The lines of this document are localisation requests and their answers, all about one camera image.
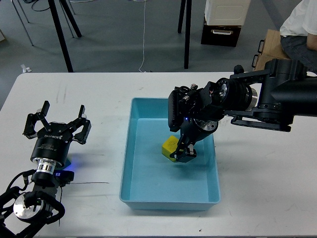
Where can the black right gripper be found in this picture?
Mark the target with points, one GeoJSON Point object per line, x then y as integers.
{"type": "Point", "coordinates": [191, 131]}

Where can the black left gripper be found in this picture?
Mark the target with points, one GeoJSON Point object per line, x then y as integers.
{"type": "Point", "coordinates": [54, 140]}

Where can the yellow block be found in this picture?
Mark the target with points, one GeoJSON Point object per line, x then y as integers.
{"type": "Point", "coordinates": [169, 147]}

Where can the green block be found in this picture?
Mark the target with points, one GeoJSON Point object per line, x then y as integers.
{"type": "Point", "coordinates": [67, 162]}

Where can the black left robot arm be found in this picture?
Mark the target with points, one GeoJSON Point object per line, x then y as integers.
{"type": "Point", "coordinates": [24, 211]}

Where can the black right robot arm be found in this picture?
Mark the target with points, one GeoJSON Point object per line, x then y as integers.
{"type": "Point", "coordinates": [265, 99]}

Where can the dark brown wooden box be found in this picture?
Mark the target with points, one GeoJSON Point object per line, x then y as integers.
{"type": "Point", "coordinates": [220, 34]}

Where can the light blue plastic bin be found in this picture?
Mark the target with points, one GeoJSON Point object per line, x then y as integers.
{"type": "Point", "coordinates": [152, 179]}

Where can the white tape on floor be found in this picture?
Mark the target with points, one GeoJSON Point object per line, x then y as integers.
{"type": "Point", "coordinates": [25, 69]}

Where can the grey chair legs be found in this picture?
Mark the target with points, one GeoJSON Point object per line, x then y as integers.
{"type": "Point", "coordinates": [67, 18]}

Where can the white plastic appliance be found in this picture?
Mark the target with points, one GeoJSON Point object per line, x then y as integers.
{"type": "Point", "coordinates": [226, 12]}

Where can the black tripod legs centre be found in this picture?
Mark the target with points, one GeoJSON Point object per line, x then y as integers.
{"type": "Point", "coordinates": [185, 17]}

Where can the seated person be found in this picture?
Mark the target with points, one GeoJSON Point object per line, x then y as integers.
{"type": "Point", "coordinates": [299, 34]}

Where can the cardboard box with handles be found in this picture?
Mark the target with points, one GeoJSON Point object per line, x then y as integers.
{"type": "Point", "coordinates": [268, 49]}

